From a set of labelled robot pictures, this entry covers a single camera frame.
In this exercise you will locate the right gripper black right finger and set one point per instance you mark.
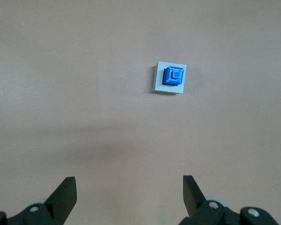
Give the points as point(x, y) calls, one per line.
point(194, 199)

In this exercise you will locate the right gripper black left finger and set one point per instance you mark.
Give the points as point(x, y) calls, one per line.
point(61, 201)

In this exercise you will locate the blue square plastic part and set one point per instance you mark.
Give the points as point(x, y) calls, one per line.
point(174, 76)

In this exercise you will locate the gray square base block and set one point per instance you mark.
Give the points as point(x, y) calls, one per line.
point(157, 79)

